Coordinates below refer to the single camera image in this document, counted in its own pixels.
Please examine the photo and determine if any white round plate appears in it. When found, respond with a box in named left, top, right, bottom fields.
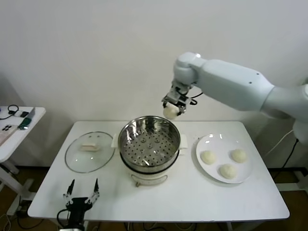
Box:
left=192, top=133, right=254, bottom=185

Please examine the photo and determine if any black cable with adapter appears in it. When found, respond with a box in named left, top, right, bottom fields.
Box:
left=280, top=138, right=299, bottom=170

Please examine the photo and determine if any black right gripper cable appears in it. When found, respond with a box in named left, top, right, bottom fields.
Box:
left=187, top=92, right=204, bottom=106

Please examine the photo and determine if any thin white cable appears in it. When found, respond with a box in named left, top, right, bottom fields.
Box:
left=264, top=131, right=293, bottom=157

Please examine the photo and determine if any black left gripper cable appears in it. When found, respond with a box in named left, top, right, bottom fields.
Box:
left=57, top=208, right=71, bottom=228

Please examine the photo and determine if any stainless steel steamer basket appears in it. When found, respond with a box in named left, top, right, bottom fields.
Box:
left=118, top=115, right=181, bottom=169

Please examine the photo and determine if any thin black looped cable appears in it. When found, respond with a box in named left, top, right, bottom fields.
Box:
left=0, top=105, right=20, bottom=120

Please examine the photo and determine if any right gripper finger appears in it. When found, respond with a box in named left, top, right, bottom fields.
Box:
left=162, top=95, right=175, bottom=109
left=177, top=100, right=188, bottom=117

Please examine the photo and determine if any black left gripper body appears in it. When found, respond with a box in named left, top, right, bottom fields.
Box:
left=65, top=197, right=92, bottom=227

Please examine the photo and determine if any green handled hand tool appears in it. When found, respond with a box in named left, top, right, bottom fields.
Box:
left=18, top=107, right=36, bottom=131

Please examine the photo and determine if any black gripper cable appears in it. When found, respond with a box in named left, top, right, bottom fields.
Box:
left=187, top=92, right=204, bottom=106
left=57, top=208, right=71, bottom=228

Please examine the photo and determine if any round glass pot lid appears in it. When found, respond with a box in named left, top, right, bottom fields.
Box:
left=64, top=131, right=115, bottom=174

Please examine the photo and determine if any white side table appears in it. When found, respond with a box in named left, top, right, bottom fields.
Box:
left=0, top=105, right=46, bottom=216

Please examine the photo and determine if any white steamed baozi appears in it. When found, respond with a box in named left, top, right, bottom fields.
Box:
left=231, top=148, right=248, bottom=164
left=163, top=103, right=180, bottom=120
left=218, top=163, right=237, bottom=180
left=201, top=150, right=217, bottom=166

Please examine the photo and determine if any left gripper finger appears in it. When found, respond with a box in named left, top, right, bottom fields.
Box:
left=88, top=178, right=101, bottom=207
left=63, top=179, right=76, bottom=206

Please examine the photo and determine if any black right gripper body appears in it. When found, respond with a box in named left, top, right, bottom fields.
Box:
left=168, top=82, right=193, bottom=102

